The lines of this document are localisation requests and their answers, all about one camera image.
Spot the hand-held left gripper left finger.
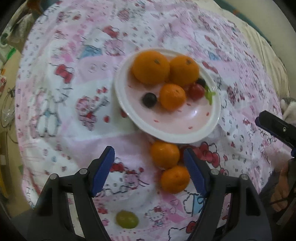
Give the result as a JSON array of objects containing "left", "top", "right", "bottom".
[{"left": 26, "top": 146, "right": 115, "bottom": 241}]

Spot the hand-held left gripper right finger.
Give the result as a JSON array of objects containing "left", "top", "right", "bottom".
[{"left": 183, "top": 147, "right": 273, "bottom": 241}]

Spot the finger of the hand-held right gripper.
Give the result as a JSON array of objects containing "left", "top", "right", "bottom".
[{"left": 255, "top": 110, "right": 296, "bottom": 150}]

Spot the small mandarin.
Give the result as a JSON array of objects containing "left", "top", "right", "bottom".
[
  {"left": 150, "top": 141, "right": 181, "bottom": 169},
  {"left": 159, "top": 83, "right": 187, "bottom": 111},
  {"left": 160, "top": 165, "right": 190, "bottom": 194}
]

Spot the pink strawberry-pattern plate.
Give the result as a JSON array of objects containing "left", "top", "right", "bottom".
[{"left": 114, "top": 48, "right": 221, "bottom": 143}]

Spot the red cherry tomato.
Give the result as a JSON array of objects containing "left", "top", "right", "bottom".
[{"left": 188, "top": 83, "right": 206, "bottom": 100}]

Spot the large orange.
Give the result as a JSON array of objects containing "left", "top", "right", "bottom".
[
  {"left": 132, "top": 50, "right": 171, "bottom": 85},
  {"left": 169, "top": 56, "right": 200, "bottom": 86}
]

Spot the grey white furry object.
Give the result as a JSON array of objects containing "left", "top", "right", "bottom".
[{"left": 279, "top": 97, "right": 296, "bottom": 121}]

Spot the green grape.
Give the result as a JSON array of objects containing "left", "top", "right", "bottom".
[{"left": 116, "top": 210, "right": 139, "bottom": 229}]

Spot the beige duvet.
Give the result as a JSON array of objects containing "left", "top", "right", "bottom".
[{"left": 220, "top": 0, "right": 296, "bottom": 100}]

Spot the person's foot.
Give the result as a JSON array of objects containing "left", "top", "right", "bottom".
[{"left": 270, "top": 160, "right": 296, "bottom": 212}]

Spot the pink cartoon printed blanket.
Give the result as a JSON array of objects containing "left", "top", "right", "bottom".
[{"left": 14, "top": 0, "right": 296, "bottom": 241}]

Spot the clear glass bowl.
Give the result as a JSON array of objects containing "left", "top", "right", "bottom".
[{"left": 0, "top": 88, "right": 17, "bottom": 131}]

